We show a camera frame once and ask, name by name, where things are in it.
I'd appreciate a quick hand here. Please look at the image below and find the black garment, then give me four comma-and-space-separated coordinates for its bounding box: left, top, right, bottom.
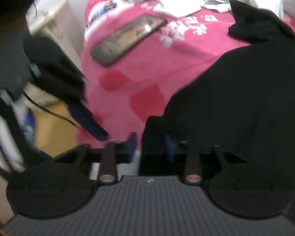
139, 0, 295, 179

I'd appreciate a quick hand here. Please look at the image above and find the black cable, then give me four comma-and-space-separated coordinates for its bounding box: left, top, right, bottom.
22, 90, 79, 128

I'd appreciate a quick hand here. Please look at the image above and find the pink floral bed blanket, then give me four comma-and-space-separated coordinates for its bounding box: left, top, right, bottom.
76, 0, 295, 150

